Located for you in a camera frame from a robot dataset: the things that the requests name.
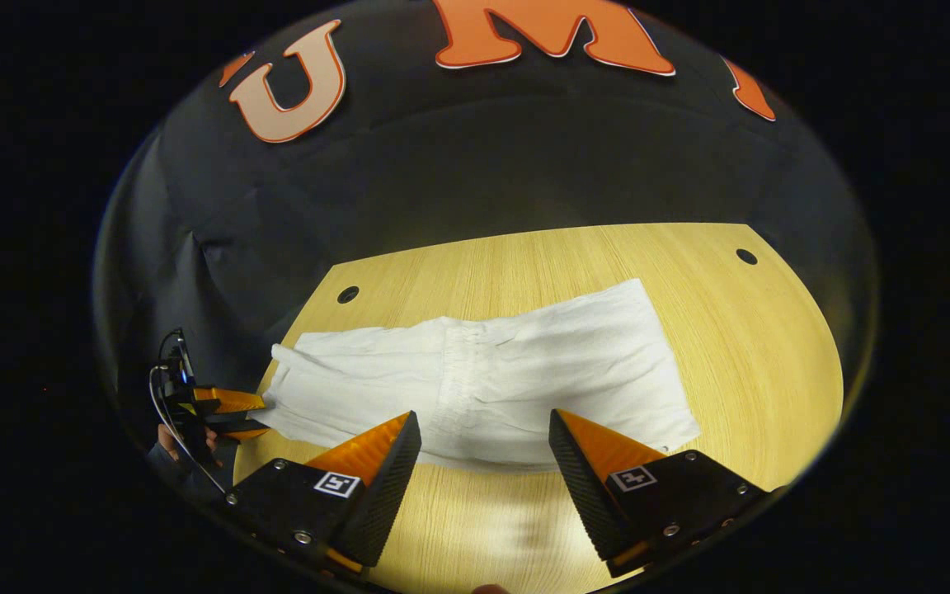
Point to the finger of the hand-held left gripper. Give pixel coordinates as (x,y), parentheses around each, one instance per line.
(232,400)
(240,430)

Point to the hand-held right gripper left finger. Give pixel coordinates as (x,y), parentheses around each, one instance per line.
(388,487)

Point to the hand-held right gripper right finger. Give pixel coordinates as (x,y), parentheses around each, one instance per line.
(586,495)

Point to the white jeans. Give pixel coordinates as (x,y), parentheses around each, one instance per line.
(524,371)

